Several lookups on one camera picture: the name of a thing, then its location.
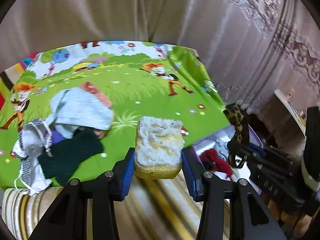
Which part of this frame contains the pink embroidered towel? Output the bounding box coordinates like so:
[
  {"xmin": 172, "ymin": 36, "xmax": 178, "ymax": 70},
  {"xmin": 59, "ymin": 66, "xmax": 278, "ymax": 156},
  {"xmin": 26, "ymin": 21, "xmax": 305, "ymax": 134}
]
[{"xmin": 80, "ymin": 81, "xmax": 114, "ymax": 139}]

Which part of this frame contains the purple storage box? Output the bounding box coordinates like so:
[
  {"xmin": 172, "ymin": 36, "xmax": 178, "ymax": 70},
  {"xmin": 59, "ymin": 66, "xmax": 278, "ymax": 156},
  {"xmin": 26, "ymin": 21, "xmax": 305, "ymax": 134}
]
[{"xmin": 194, "ymin": 125, "xmax": 266, "ymax": 183}]

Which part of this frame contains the white side table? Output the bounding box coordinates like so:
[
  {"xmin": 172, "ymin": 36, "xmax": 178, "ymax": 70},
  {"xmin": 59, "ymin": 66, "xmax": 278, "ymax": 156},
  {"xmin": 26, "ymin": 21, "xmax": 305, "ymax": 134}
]
[{"xmin": 274, "ymin": 89, "xmax": 306, "ymax": 137}]

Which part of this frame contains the leopard print scrunchie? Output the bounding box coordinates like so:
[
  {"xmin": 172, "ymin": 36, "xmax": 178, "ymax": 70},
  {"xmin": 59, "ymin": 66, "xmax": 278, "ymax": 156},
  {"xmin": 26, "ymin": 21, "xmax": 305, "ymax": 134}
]
[{"xmin": 223, "ymin": 103, "xmax": 249, "ymax": 168}]

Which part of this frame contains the person's right hand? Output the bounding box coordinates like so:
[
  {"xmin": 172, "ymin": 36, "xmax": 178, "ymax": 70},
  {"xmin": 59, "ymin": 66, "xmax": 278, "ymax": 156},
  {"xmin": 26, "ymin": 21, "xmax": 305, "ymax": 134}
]
[{"xmin": 267, "ymin": 200, "xmax": 319, "ymax": 239}]

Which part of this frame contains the beige pink curtain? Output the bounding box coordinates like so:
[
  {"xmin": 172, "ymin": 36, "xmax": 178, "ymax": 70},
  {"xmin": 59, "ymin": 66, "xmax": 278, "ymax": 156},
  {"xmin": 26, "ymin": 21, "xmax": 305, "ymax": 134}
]
[{"xmin": 1, "ymin": 0, "xmax": 319, "ymax": 111}]

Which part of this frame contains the red fluffy sock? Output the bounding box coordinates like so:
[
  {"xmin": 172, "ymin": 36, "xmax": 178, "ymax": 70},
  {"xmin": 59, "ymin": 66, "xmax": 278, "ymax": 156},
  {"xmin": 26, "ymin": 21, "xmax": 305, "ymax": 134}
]
[{"xmin": 200, "ymin": 148, "xmax": 233, "ymax": 178}]

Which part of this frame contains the white checkered drawstring bag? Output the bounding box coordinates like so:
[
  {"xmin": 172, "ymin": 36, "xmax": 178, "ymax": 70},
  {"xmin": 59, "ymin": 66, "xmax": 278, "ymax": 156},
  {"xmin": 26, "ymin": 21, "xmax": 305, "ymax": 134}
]
[{"xmin": 12, "ymin": 119, "xmax": 52, "ymax": 196}]

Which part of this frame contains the purple knitted sock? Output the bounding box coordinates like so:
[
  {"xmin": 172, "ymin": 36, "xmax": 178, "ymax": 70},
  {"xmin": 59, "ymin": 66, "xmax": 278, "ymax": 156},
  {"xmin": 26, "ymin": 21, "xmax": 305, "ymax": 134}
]
[{"xmin": 52, "ymin": 129, "xmax": 65, "ymax": 145}]

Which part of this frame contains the colourful cartoon play mat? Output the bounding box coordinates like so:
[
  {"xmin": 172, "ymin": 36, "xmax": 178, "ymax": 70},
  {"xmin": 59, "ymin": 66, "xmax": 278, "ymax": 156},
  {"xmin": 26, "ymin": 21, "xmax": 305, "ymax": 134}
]
[{"xmin": 1, "ymin": 41, "xmax": 229, "ymax": 189}]

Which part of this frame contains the dark green knitted cloth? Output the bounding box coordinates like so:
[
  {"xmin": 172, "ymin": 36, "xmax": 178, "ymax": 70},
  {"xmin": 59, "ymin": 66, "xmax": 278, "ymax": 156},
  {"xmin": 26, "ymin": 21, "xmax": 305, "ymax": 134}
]
[{"xmin": 38, "ymin": 128, "xmax": 104, "ymax": 186}]

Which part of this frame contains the grey plush elephant toy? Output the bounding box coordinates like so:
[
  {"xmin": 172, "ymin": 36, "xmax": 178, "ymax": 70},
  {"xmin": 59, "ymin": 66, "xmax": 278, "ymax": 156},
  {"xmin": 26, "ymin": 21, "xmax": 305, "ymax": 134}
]
[{"xmin": 214, "ymin": 135, "xmax": 230, "ymax": 161}]

